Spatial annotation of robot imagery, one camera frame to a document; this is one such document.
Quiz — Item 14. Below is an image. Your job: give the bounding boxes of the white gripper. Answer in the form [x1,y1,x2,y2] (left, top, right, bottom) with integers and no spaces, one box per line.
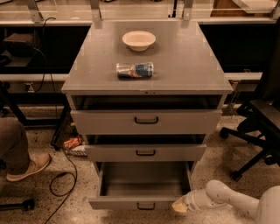
[171,191,198,213]

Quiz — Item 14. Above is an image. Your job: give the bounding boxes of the grey bottom drawer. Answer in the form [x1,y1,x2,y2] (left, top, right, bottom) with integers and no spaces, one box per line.
[88,161,193,210]

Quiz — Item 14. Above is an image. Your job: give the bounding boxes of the grey drawer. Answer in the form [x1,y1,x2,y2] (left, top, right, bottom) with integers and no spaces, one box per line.
[85,135,207,162]
[71,96,221,135]
[88,161,193,210]

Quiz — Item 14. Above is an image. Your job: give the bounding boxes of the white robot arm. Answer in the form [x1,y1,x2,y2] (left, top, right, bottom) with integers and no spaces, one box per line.
[171,180,280,224]

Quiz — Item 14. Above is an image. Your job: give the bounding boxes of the grey metal drawer cabinet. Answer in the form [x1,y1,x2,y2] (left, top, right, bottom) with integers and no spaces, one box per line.
[61,19,234,165]

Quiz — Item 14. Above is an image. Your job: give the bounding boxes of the grey middle drawer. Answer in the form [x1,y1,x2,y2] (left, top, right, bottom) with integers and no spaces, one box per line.
[85,135,207,162]

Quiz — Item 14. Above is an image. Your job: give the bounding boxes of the grey top drawer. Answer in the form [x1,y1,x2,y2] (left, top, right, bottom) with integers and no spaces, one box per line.
[71,96,221,135]

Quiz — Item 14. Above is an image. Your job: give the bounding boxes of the black office chair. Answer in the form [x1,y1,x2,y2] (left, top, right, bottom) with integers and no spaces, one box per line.
[220,18,280,181]

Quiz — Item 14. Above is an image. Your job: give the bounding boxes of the orange snack packet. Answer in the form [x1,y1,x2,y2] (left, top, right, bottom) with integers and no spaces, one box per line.
[63,136,82,150]

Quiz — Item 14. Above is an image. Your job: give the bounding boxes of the blue silver soda can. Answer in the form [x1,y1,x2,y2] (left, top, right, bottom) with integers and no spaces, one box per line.
[116,62,154,79]

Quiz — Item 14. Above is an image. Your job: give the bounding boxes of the tan shoe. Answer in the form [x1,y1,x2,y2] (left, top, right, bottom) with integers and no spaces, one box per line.
[6,153,52,182]

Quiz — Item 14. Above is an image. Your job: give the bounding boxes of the black chair base wheel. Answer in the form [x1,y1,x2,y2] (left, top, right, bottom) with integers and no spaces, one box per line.
[0,199,35,212]

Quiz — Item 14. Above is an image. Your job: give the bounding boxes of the white paper bowl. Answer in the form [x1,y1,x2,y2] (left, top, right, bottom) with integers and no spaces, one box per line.
[122,31,156,52]

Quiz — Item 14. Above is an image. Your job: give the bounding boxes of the person leg brown trousers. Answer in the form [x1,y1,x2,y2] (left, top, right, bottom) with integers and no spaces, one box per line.
[0,118,30,175]

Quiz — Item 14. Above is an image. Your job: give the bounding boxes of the black floor cable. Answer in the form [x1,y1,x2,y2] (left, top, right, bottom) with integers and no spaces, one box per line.
[31,17,79,224]

